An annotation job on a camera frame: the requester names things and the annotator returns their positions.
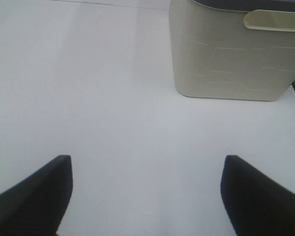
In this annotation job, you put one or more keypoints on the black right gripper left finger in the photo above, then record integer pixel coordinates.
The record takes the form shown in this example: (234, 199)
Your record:
(36, 205)

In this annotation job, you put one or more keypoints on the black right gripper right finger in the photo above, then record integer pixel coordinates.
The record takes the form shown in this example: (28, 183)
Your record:
(255, 204)

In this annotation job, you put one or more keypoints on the beige plastic storage basket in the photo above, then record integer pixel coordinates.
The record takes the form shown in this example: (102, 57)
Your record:
(233, 49)

